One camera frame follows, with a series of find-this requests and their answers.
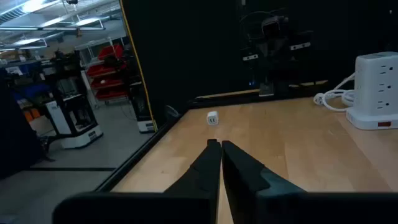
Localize shelf with red bins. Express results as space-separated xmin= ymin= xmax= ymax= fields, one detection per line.
xmin=86 ymin=43 xmax=130 ymax=102

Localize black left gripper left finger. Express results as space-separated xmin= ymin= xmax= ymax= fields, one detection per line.
xmin=164 ymin=139 xmax=223 ymax=224

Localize white tower power cord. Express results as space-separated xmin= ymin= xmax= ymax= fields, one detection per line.
xmin=313 ymin=72 xmax=356 ymax=113

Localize ceiling light fixture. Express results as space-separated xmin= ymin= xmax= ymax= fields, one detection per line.
xmin=0 ymin=17 xmax=107 ymax=32

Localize white USB charger cube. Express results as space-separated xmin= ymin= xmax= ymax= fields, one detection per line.
xmin=206 ymin=111 xmax=220 ymax=126

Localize black curtain partition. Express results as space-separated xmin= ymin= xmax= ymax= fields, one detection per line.
xmin=119 ymin=0 xmax=398 ymax=131

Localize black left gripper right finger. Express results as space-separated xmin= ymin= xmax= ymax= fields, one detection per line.
xmin=221 ymin=140 xmax=308 ymax=224

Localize small black white machine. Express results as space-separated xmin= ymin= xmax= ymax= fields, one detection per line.
xmin=128 ymin=82 xmax=157 ymax=134

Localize white power strip tower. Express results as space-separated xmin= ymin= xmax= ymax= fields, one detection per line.
xmin=345 ymin=51 xmax=398 ymax=131

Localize large black white machine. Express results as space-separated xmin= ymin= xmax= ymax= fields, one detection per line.
xmin=44 ymin=51 xmax=104 ymax=150

